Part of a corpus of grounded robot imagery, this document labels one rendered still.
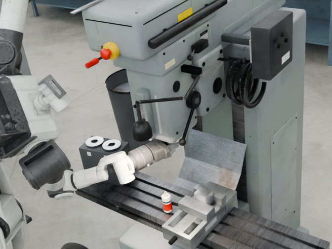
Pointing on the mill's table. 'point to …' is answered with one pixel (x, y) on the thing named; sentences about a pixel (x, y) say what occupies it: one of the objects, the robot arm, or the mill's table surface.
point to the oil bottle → (166, 202)
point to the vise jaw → (196, 208)
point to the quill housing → (153, 87)
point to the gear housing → (167, 54)
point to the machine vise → (186, 238)
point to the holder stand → (91, 155)
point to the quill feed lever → (191, 102)
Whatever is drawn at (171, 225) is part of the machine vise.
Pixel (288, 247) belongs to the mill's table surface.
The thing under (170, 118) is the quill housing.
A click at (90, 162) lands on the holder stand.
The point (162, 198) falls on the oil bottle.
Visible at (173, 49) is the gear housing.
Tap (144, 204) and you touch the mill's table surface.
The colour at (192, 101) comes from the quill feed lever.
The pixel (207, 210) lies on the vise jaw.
